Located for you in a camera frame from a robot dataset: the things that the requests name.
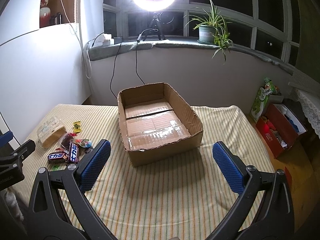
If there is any upright snickers bar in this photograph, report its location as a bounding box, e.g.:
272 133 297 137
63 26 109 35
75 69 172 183
68 142 79 164

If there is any clear plastic snack box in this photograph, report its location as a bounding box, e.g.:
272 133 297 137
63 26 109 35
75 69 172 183
36 116 67 148

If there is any white cable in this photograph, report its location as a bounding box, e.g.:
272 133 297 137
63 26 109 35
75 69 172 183
55 0 106 80

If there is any open cardboard box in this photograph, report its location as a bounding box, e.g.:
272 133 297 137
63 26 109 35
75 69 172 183
117 82 203 167

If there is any red white vase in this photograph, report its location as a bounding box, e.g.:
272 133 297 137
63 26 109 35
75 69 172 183
40 0 51 28

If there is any white lace cloth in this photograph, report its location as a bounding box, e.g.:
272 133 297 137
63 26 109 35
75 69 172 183
295 88 320 136

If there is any flat snickers bar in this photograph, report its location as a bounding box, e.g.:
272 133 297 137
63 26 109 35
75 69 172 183
47 152 68 164

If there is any colourful round candy packet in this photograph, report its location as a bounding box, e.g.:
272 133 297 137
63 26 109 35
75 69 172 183
75 139 93 153

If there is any red gift box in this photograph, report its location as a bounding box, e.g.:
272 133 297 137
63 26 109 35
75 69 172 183
255 103 306 158

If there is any potted spider plant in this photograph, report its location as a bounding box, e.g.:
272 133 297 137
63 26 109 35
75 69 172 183
183 0 234 61

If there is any green snack bag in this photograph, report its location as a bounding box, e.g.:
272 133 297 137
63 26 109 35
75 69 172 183
249 77 284 123

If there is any yellow green snack packet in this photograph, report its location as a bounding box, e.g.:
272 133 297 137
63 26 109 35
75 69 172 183
73 121 82 133

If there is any grey windowsill cushion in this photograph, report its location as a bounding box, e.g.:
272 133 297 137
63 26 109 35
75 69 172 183
87 37 295 75

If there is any dark red dates packet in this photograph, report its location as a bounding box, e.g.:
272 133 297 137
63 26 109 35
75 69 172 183
60 133 76 150

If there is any striped yellow table cloth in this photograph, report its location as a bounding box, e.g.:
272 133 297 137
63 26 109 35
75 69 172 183
46 104 273 239

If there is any black cable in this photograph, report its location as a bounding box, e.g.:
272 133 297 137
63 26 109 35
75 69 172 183
109 28 161 99

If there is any white power strip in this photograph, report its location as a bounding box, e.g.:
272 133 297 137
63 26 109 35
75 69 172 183
92 33 123 48

